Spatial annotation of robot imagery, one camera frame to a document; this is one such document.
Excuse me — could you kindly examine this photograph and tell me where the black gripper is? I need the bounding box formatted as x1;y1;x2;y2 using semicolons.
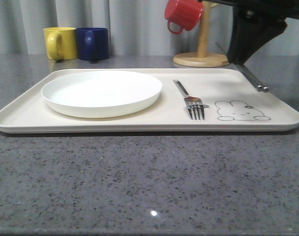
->
210;0;299;64

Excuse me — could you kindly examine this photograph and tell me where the silver metal fork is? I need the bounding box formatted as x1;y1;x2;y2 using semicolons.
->
173;79;205;121

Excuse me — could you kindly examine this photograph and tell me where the white round plate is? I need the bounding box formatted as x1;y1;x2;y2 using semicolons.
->
41;70;163;118

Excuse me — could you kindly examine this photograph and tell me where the wooden mug tree stand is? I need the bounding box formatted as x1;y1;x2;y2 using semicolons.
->
173;1;229;68

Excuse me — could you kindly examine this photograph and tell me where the red mug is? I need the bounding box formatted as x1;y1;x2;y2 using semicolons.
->
164;0;203;34

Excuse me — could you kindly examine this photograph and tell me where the beige rabbit serving tray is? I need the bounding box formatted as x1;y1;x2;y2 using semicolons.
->
0;68;299;134

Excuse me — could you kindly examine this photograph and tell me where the dark blue mug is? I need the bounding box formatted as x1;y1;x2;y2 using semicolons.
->
75;28;109;61

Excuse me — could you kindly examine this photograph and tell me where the yellow mug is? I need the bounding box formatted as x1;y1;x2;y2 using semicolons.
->
43;27;78;60

